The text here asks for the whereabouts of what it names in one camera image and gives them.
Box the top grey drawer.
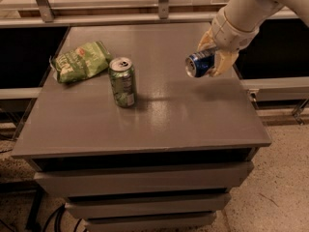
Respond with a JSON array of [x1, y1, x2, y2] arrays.
[[35, 161, 254, 197]]

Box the bottom grey drawer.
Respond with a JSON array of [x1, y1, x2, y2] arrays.
[[85, 213, 216, 232]]

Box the green jalapeno chip bag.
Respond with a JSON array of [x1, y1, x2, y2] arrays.
[[49, 41, 113, 83]]

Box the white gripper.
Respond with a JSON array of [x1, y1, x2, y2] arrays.
[[197, 9, 259, 77]]

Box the black cable on floor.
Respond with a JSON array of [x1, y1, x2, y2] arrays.
[[42, 203, 85, 232]]

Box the metal window railing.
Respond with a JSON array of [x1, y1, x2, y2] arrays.
[[0, 0, 300, 29]]

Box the blue pepsi can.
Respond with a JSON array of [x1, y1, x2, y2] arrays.
[[185, 47, 216, 77]]

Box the green soda can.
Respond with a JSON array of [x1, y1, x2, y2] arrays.
[[108, 57, 136, 107]]

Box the middle grey drawer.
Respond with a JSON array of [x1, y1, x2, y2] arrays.
[[66, 193, 231, 218]]

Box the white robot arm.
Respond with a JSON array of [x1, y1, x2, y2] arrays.
[[197, 0, 309, 77]]

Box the grey drawer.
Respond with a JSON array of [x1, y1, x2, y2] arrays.
[[66, 193, 231, 218], [85, 213, 216, 232], [35, 161, 254, 197]]

